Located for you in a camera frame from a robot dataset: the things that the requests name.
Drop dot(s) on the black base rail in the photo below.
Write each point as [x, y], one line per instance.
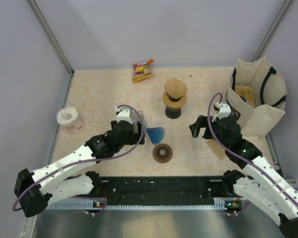
[159, 191]

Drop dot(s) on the white toilet paper roll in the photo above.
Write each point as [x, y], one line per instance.
[70, 120]

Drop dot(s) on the blue glass dripper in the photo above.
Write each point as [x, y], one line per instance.
[156, 134]
[172, 99]

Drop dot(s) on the grey glass pitcher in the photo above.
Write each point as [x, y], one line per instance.
[139, 123]

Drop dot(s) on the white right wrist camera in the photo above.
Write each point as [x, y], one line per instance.
[223, 110]

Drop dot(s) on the grey slotted cable duct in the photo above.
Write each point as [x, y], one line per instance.
[77, 204]

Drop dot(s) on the black tumbler with red lid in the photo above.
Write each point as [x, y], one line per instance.
[173, 113]

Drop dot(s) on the colourful snack packet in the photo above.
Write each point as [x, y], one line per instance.
[140, 70]

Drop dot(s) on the brown paper coffee filter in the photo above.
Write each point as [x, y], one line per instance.
[175, 88]

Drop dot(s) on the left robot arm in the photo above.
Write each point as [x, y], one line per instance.
[36, 190]

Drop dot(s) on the brown box in bag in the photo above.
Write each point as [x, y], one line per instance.
[246, 94]

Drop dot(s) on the cream canvas tote bag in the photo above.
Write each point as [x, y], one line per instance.
[270, 95]

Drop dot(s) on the brown paper filter right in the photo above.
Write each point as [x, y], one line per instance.
[216, 149]

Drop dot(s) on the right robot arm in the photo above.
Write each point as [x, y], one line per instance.
[258, 181]

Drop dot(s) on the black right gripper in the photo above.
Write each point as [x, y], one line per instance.
[201, 122]

